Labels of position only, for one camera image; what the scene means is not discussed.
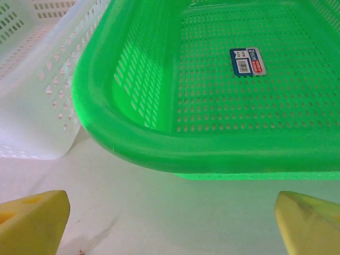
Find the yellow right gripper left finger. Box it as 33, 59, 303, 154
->
0, 190, 71, 255

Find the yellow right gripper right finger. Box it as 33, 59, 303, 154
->
275, 190, 340, 255

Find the white perforated plastic basket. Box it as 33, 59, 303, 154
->
0, 0, 112, 160

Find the green basket with barcode sticker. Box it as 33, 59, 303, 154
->
71, 0, 340, 181

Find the blue red barcode sticker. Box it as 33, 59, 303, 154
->
229, 47, 267, 78

